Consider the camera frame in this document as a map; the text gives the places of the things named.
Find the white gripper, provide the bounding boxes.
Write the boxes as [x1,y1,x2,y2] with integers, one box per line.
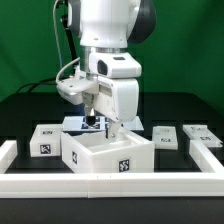
[82,52,142,139]

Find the white cabinet top block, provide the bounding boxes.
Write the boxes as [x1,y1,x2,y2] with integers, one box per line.
[30,124,62,157]

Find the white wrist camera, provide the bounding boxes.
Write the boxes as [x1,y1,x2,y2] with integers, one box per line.
[57,78,99,105]

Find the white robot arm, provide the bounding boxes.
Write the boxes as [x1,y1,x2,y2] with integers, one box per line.
[68,0,156,138]

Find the white U-shaped fence frame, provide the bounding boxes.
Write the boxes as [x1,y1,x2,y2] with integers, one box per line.
[0,140,224,198]

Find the white marker base plate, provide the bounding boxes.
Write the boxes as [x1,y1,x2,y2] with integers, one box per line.
[62,116,144,132]

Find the grey thin cable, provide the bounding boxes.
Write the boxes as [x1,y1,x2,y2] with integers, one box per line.
[52,0,66,81]

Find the white cabinet door panel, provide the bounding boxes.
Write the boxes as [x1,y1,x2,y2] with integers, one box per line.
[152,126,178,150]

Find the white cabinet body box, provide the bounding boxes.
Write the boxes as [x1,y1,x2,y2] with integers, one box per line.
[61,127,155,174]

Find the black cables on table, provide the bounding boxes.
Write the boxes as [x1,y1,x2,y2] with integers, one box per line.
[16,77,64,94]

